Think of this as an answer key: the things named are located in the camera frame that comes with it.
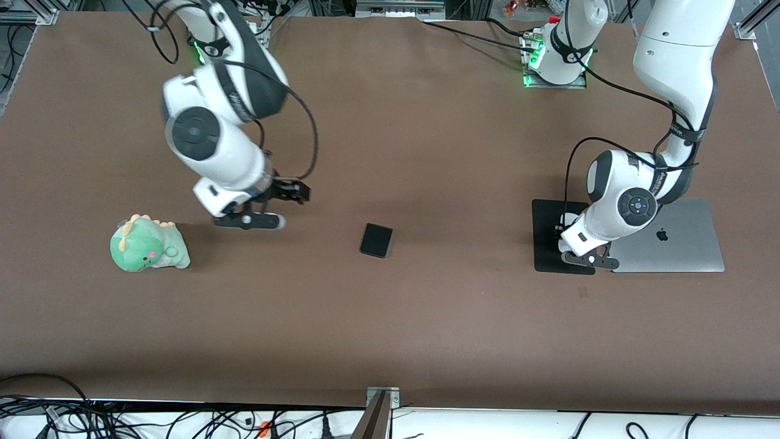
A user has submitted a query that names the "black phone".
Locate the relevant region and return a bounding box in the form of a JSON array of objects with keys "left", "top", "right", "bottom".
[{"left": 359, "top": 223, "right": 394, "bottom": 259}]

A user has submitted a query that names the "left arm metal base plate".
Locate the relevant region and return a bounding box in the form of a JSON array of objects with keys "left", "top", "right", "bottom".
[{"left": 520, "top": 27, "right": 589, "bottom": 90}]

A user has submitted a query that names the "metal table edge bracket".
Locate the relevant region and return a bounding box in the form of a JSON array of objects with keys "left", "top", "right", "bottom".
[{"left": 366, "top": 387, "right": 401, "bottom": 408}]

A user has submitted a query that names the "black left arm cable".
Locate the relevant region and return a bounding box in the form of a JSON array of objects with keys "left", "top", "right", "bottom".
[{"left": 555, "top": 0, "right": 703, "bottom": 235}]

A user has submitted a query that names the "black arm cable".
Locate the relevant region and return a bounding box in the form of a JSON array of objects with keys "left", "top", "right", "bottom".
[
  {"left": 121, "top": 0, "right": 320, "bottom": 182},
  {"left": 555, "top": 0, "right": 703, "bottom": 235}
]

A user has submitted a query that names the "black cable across table rear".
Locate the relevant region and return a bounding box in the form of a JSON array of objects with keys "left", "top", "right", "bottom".
[{"left": 420, "top": 17, "right": 540, "bottom": 54}]

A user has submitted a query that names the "aluminium frame profile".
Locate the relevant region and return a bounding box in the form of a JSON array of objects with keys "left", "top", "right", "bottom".
[
  {"left": 0, "top": 5, "right": 60, "bottom": 26},
  {"left": 734, "top": 5, "right": 780, "bottom": 41}
]

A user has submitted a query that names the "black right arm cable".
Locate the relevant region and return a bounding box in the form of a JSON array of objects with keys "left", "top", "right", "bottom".
[{"left": 121, "top": 0, "right": 320, "bottom": 182}]

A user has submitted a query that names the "green dinosaur plush toy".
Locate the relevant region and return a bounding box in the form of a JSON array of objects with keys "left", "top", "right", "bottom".
[{"left": 110, "top": 213, "right": 191, "bottom": 273}]

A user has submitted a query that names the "black mouse pad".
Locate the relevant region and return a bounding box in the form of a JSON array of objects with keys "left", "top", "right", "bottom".
[{"left": 531, "top": 199, "right": 597, "bottom": 276}]

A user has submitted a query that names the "black looped floor cable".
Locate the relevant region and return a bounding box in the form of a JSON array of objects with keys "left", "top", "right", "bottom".
[{"left": 0, "top": 373, "right": 93, "bottom": 439}]

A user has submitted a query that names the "metal rail behind table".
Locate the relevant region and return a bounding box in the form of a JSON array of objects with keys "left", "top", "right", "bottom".
[{"left": 355, "top": 0, "right": 447, "bottom": 18}]

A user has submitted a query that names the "silver closed laptop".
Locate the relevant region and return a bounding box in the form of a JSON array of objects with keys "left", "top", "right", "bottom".
[{"left": 606, "top": 198, "right": 726, "bottom": 274}]

